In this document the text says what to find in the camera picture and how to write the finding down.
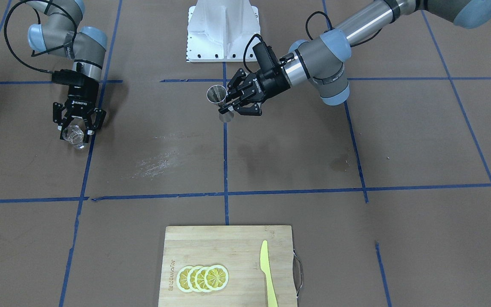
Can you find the clear glass cup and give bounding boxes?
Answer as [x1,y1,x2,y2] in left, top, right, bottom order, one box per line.
[61,124,84,150]

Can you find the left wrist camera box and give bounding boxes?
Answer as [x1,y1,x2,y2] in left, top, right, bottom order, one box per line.
[253,42,279,74]

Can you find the bamboo cutting board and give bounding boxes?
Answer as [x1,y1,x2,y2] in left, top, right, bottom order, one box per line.
[158,225,297,307]

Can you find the yellow plastic knife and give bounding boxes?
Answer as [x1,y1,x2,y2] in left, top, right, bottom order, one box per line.
[260,240,278,307]

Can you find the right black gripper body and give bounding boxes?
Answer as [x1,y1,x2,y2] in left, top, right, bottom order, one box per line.
[52,81,107,130]

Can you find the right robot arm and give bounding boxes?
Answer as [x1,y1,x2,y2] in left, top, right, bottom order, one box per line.
[28,0,107,142]

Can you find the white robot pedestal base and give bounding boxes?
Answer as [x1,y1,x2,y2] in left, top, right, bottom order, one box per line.
[186,0,260,63]

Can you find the lemon slice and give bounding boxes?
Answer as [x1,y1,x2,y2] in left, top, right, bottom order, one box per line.
[177,266,193,293]
[186,266,202,292]
[194,266,212,293]
[204,264,229,291]

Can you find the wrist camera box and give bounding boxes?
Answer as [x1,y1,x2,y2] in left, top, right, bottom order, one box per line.
[51,69,84,86]
[253,42,279,74]

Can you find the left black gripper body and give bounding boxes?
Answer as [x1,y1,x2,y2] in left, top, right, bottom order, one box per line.
[228,69,291,116]

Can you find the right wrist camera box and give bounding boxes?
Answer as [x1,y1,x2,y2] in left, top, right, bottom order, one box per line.
[51,69,84,86]

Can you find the steel jigger measuring cup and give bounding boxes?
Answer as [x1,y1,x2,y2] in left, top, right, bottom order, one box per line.
[206,85,234,123]

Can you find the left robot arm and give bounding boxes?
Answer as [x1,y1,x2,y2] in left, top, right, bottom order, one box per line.
[218,0,491,117]

